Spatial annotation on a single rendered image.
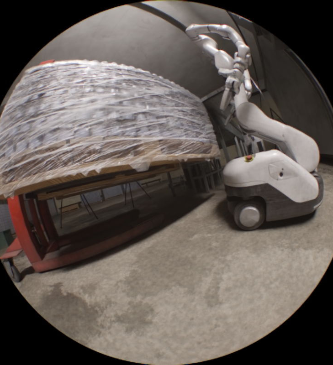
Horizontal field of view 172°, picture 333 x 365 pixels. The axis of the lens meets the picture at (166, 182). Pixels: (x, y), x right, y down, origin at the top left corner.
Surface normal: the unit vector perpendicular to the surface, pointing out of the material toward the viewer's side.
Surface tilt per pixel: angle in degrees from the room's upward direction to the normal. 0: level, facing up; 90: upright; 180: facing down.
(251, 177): 91
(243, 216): 90
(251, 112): 90
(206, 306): 0
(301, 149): 90
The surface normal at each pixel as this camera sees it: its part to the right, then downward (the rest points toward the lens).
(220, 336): -0.26, -0.96
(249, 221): -0.66, 0.21
